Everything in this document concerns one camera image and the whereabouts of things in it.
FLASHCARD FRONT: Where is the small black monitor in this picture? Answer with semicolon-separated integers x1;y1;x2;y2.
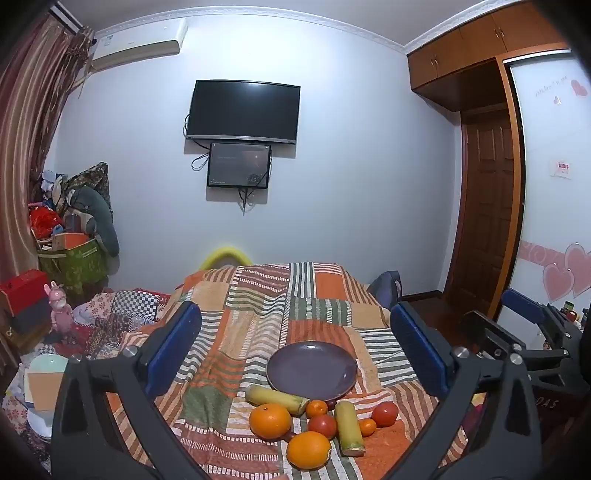
207;142;271;189

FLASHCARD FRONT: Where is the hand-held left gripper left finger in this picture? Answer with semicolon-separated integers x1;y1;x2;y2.
50;301;211;480

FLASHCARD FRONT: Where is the dark patterned cloth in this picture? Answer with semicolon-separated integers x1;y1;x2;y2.
65;162;112;208

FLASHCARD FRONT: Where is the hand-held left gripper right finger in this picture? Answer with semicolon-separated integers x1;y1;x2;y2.
390;301;543;480

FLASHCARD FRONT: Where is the striped patchwork blanket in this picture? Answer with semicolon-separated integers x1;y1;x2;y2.
104;262;472;480

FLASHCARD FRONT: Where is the yellow sugarcane piece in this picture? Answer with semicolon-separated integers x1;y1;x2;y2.
245;384;310;416

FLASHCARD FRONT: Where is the pale green plate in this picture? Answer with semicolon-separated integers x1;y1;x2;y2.
28;353;70;376

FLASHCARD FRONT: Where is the large orange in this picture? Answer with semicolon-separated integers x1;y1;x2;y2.
286;431;332;470
249;403;293;440

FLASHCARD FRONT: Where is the grey plush toy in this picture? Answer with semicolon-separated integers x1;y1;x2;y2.
69;187;120;257

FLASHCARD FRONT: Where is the yellow ring cushion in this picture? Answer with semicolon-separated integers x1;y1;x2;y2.
199;246;252;271

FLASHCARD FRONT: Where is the white air conditioner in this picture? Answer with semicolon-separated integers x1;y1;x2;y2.
91;18;188;71

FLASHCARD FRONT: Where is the brown wooden door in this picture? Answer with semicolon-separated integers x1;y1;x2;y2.
455;111;516;319

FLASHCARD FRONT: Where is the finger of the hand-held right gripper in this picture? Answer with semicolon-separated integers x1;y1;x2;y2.
462;310;574;367
502;288;578;344

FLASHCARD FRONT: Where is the floral checkered quilt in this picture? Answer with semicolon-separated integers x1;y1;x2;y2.
69;288;172;357

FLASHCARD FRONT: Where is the red plastic bag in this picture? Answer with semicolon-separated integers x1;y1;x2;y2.
28;203;62;241

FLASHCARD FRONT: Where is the wooden overhead cabinet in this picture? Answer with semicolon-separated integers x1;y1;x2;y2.
407;0;570;112

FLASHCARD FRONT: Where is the black wall television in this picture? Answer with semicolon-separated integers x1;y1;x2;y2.
185;79;302;145

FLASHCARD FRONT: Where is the red gift box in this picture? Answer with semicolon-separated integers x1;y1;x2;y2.
0;270;51;319

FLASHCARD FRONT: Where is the green storage box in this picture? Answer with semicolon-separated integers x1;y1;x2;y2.
38;235;110;296

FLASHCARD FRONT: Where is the white heart-print wardrobe door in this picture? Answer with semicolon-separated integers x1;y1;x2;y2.
502;48;591;352

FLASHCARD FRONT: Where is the striped brown curtain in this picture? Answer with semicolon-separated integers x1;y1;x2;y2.
0;9;95;278

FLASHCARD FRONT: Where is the purple plate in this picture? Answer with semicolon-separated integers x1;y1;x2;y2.
266;342;358;403

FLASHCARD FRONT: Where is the greenish sugarcane piece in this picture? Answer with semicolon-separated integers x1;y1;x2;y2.
335;401;366;457

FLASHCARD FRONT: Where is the brown cardboard sheet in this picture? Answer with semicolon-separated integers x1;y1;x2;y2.
25;371;65;411

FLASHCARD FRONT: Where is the red tomato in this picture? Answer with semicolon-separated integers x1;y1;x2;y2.
370;401;399;428
307;414;338;439

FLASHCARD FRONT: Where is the pink rabbit toy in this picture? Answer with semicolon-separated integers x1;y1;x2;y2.
44;280;75;333

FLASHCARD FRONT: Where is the orange cardboard box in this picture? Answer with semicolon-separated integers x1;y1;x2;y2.
52;233;89;252

